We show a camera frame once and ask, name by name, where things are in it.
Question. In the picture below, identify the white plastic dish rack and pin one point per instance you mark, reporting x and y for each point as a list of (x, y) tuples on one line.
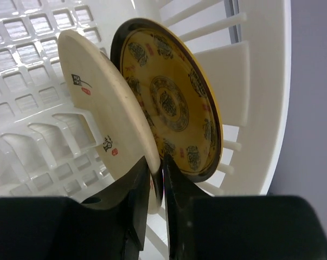
[(47, 145)]

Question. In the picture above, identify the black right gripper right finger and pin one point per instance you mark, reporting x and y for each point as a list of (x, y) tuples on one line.
[(189, 215)]

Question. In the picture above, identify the beige plate with calligraphy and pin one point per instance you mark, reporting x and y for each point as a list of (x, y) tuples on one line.
[(96, 85)]

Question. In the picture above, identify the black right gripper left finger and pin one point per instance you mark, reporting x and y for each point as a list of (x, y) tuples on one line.
[(130, 194)]

